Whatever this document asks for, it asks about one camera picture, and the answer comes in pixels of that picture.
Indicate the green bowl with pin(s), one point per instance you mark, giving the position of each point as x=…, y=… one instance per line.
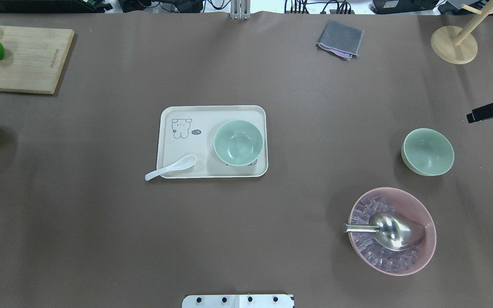
x=238, y=143
x=427, y=152

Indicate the wooden mug tree stand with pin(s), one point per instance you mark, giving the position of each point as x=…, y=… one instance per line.
x=456, y=45

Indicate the metal ice scoop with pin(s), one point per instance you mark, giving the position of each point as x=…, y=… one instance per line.
x=392, y=231

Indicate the pink bowl with ice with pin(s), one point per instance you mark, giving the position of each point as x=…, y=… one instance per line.
x=396, y=201

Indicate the grey folded cloth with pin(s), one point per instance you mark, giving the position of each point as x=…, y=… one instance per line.
x=340, y=39

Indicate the green bowl on tray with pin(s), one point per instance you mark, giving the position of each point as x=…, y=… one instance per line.
x=238, y=143

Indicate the cream bunny tray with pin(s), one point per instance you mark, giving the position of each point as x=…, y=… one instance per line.
x=191, y=130

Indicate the white ceramic spoon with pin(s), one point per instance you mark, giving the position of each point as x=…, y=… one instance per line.
x=182, y=164

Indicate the bamboo cutting board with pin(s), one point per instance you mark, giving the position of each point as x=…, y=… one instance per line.
x=34, y=58

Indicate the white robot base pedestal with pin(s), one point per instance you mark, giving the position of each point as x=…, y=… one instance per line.
x=239, y=301

